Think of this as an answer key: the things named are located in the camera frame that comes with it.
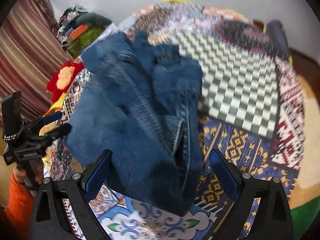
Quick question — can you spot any blue denim jacket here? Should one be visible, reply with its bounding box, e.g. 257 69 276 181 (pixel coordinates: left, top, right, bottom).
66 31 202 216

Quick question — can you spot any orange jacket sleeve forearm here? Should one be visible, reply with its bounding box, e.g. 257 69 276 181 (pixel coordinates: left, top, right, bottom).
1 172 34 239

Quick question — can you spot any person's left hand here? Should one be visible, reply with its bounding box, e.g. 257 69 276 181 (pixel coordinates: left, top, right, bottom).
12 158 45 184

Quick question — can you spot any yellow garment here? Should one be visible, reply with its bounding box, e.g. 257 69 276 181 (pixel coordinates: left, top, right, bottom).
43 93 67 117

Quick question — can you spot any red plush toy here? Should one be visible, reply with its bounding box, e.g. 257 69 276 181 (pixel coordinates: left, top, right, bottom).
46 59 84 103

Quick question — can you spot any striped maroon curtain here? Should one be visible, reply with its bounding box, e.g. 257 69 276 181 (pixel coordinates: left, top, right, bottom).
1 0 71 120

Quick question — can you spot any green patterned storage box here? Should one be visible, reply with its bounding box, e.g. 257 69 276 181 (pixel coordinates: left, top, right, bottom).
67 25 105 59

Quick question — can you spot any orange shoe box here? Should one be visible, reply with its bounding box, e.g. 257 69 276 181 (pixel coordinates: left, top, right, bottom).
69 23 88 40

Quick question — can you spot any clutter pile on box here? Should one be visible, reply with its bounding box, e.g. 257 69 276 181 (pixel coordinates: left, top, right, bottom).
56 4 88 46

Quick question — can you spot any white cloth on bed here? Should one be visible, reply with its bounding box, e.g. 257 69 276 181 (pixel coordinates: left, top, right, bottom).
100 23 117 38

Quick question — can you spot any grey pillow on pile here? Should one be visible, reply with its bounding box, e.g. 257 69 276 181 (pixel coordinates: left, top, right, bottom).
75 12 112 27

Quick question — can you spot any dark blue bag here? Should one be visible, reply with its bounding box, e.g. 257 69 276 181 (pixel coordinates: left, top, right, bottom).
265 20 290 58

